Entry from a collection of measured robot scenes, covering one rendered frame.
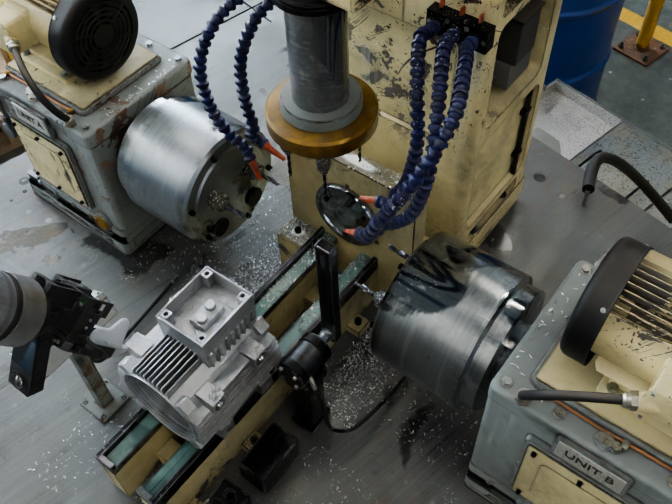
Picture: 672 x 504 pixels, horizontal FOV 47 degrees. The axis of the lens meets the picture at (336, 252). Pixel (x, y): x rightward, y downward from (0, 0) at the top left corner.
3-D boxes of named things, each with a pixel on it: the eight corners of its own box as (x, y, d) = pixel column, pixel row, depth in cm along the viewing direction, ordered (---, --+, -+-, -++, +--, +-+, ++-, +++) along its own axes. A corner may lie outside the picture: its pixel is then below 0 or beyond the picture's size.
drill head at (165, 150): (170, 131, 181) (146, 43, 161) (292, 201, 166) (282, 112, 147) (89, 197, 169) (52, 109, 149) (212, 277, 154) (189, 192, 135)
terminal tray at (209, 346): (212, 289, 133) (205, 264, 128) (259, 319, 129) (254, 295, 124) (163, 338, 128) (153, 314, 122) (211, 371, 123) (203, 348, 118)
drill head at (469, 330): (408, 267, 155) (413, 180, 135) (599, 376, 138) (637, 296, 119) (331, 355, 143) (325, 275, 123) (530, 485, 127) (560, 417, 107)
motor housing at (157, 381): (208, 325, 147) (190, 265, 132) (286, 377, 140) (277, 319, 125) (132, 404, 137) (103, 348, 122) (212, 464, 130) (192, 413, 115)
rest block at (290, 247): (298, 247, 173) (293, 212, 164) (322, 262, 170) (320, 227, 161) (280, 264, 170) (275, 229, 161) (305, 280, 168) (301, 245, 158)
